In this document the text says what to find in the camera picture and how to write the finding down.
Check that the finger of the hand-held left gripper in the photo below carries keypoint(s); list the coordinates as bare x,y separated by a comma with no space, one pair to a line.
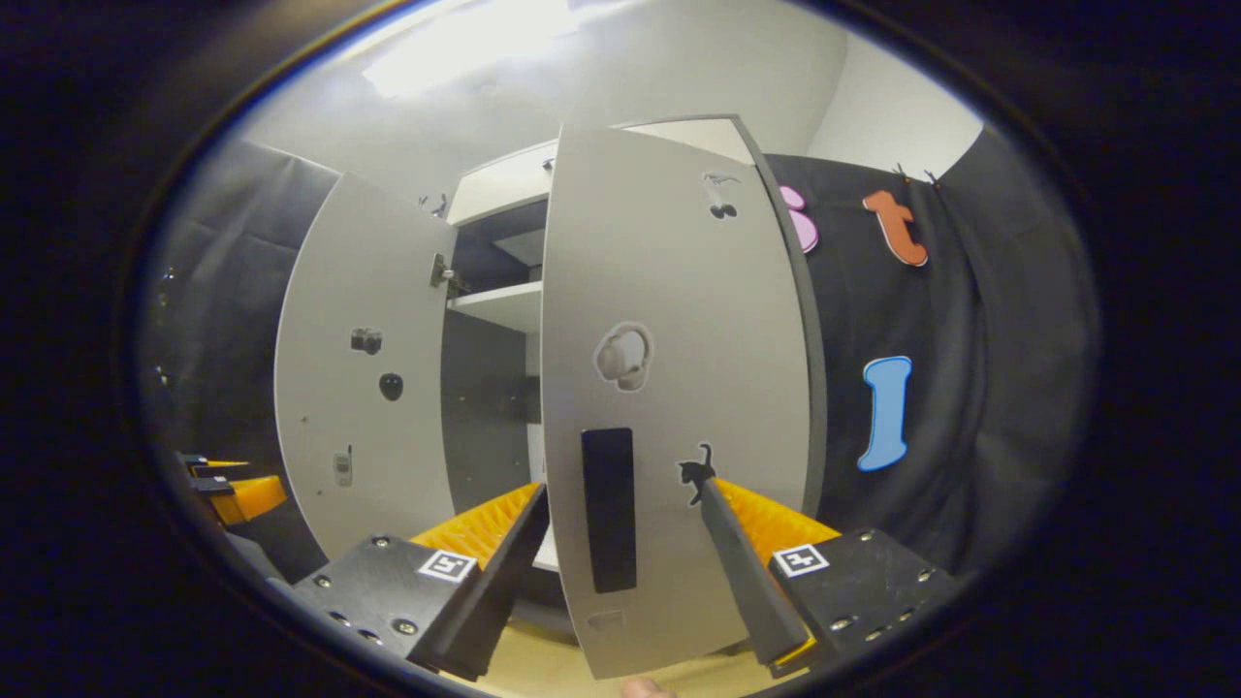
215,486
199,460

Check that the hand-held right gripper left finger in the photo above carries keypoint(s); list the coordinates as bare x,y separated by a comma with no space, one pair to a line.
504,582

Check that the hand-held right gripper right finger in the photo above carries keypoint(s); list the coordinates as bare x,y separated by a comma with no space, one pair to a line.
742,572

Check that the white and grey cabinet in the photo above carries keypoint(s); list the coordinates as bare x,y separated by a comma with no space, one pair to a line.
485,407

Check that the white cabinet door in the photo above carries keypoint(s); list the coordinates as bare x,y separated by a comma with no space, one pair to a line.
359,262
669,291

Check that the white cabinet shelf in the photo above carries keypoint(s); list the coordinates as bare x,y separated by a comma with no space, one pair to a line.
504,305

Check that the metal door hinge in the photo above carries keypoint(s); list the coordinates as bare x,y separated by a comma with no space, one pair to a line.
441,271

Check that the white cabinet drawer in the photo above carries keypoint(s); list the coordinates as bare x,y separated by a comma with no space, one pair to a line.
494,184

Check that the black backdrop cloth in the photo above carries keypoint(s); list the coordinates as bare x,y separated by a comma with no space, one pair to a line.
979,320
223,291

